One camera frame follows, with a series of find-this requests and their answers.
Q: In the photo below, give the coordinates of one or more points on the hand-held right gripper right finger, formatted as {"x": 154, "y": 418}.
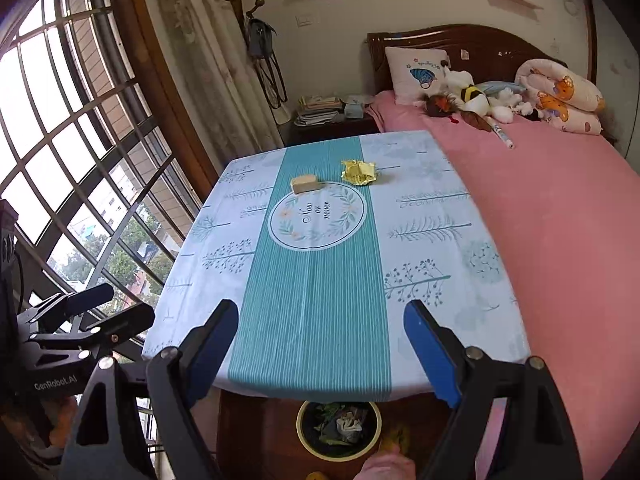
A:
{"x": 430, "y": 355}

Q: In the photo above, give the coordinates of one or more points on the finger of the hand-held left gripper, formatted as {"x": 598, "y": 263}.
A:
{"x": 132, "y": 317}
{"x": 92, "y": 294}

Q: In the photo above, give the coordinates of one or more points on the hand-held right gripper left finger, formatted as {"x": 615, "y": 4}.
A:
{"x": 215, "y": 345}

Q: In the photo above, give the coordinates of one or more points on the black bin with yellow rim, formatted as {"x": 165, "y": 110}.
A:
{"x": 300, "y": 430}

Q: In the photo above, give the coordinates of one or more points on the person's left hand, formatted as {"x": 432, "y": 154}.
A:
{"x": 62, "y": 422}

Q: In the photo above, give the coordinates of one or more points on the table with blue tablecloth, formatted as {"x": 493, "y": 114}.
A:
{"x": 310, "y": 300}

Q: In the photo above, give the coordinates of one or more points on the person's left yellow slipper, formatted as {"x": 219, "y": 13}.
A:
{"x": 315, "y": 475}

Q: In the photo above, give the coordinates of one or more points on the bed with pink sheet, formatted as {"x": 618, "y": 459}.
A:
{"x": 550, "y": 235}

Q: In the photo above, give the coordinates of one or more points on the small beige block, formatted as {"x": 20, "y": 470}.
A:
{"x": 305, "y": 184}

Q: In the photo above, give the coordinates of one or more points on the window with brown grille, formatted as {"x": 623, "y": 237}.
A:
{"x": 50, "y": 110}

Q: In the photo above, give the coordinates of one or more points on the yellow foil wrapper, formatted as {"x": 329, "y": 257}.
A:
{"x": 357, "y": 172}

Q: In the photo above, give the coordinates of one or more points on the white and pink pen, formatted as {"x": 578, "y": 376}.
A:
{"x": 501, "y": 135}

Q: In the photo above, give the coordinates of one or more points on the dark wooden nightstand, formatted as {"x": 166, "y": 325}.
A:
{"x": 330, "y": 132}

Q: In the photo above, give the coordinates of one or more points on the brown feathered toy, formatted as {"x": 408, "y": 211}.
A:
{"x": 440, "y": 105}

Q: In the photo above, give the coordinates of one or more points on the white plush toy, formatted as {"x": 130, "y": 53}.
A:
{"x": 502, "y": 110}

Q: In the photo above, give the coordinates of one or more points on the blue tissue box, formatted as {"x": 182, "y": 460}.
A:
{"x": 356, "y": 110}

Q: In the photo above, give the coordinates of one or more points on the stack of books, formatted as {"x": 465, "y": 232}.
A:
{"x": 317, "y": 110}

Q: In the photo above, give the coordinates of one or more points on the floral curtain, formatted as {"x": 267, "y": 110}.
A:
{"x": 200, "y": 60}

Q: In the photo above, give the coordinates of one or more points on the bee plush toy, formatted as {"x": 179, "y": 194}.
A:
{"x": 472, "y": 95}

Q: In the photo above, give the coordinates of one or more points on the blue plush toy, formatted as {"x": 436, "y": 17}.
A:
{"x": 500, "y": 87}

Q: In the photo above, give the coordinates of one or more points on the white printed pillow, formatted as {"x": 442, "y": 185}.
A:
{"x": 415, "y": 77}

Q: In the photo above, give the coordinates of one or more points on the folded bear print quilt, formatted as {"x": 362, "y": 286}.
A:
{"x": 560, "y": 95}

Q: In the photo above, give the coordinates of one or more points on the white wall switch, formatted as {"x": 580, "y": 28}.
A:
{"x": 307, "y": 19}

